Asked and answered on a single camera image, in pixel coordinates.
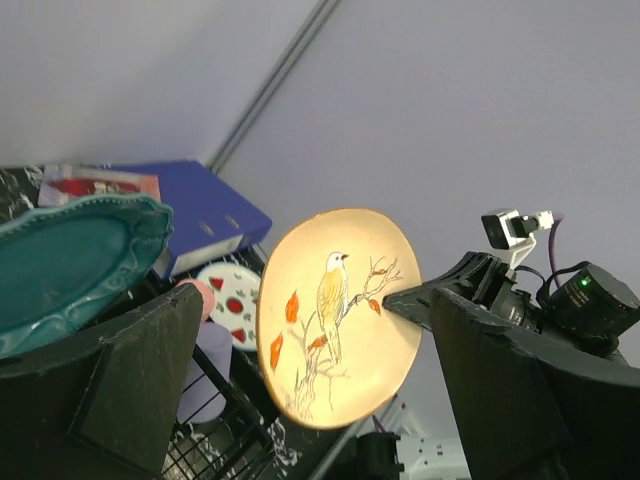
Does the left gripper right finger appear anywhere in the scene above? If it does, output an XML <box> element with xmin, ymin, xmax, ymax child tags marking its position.
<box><xmin>431</xmin><ymin>290</ymin><xmax>639</xmax><ymax>479</ymax></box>

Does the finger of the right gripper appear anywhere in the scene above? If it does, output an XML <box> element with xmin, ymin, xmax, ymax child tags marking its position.
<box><xmin>382</xmin><ymin>252</ymin><xmax>493</xmax><ymax>332</ymax></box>

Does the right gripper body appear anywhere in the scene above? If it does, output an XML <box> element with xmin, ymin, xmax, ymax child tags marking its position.
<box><xmin>465</xmin><ymin>252</ymin><xmax>545</xmax><ymax>334</ymax></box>

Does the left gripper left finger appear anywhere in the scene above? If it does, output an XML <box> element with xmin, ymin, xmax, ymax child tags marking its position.
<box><xmin>1</xmin><ymin>285</ymin><xmax>203</xmax><ymax>479</ymax></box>

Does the lavender plastic cup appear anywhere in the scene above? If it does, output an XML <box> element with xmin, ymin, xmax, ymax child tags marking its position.
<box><xmin>177</xmin><ymin>322</ymin><xmax>233</xmax><ymax>424</ymax></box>

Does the cream bird pattern plate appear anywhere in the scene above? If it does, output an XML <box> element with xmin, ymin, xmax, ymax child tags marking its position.
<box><xmin>256</xmin><ymin>208</ymin><xmax>422</xmax><ymax>430</ymax></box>

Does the pink plastic cup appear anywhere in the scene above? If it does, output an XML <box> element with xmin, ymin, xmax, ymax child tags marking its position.
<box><xmin>175</xmin><ymin>278</ymin><xmax>216</xmax><ymax>323</ymax></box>

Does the teal scalloped plate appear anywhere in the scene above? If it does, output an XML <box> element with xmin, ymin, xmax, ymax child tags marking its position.
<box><xmin>1</xmin><ymin>194</ymin><xmax>173</xmax><ymax>357</ymax></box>

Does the watermelon pattern white plate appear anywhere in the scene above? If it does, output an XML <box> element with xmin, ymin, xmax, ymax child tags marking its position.
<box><xmin>196</xmin><ymin>262</ymin><xmax>261</xmax><ymax>352</ymax></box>

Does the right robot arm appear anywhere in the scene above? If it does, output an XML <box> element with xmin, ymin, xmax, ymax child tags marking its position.
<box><xmin>383</xmin><ymin>252</ymin><xmax>639</xmax><ymax>363</ymax></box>

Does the red cover book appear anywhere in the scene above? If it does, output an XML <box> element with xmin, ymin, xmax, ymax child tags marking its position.
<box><xmin>37</xmin><ymin>165</ymin><xmax>161</xmax><ymax>207</ymax></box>

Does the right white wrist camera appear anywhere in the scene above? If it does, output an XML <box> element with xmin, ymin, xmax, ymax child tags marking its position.
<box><xmin>481</xmin><ymin>209</ymin><xmax>555</xmax><ymax>271</ymax></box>

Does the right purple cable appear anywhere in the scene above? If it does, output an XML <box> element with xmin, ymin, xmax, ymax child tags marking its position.
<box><xmin>547</xmin><ymin>214</ymin><xmax>566</xmax><ymax>289</ymax></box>

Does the black wire dish rack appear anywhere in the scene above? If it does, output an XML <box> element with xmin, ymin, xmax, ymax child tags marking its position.
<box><xmin>159</xmin><ymin>344</ymin><xmax>281</xmax><ymax>480</ymax></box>

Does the purple-blue ring binder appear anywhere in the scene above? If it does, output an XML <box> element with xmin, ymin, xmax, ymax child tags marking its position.
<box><xmin>112</xmin><ymin>160</ymin><xmax>272</xmax><ymax>280</ymax></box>

